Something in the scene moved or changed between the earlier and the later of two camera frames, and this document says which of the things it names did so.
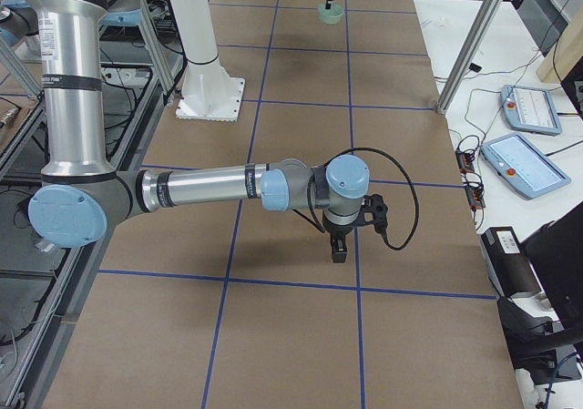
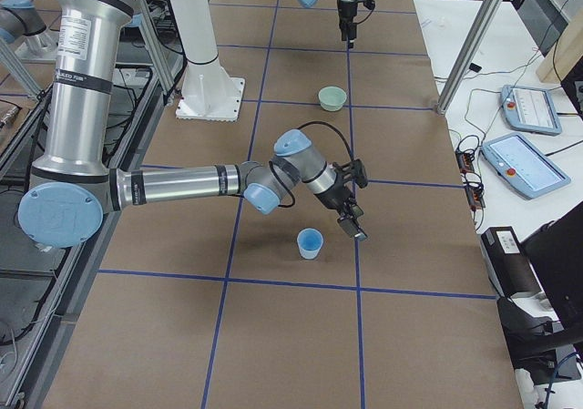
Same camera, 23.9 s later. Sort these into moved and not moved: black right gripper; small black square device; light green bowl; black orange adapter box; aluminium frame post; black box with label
Moved: black right gripper; light green bowl
Not moved: black orange adapter box; black box with label; small black square device; aluminium frame post
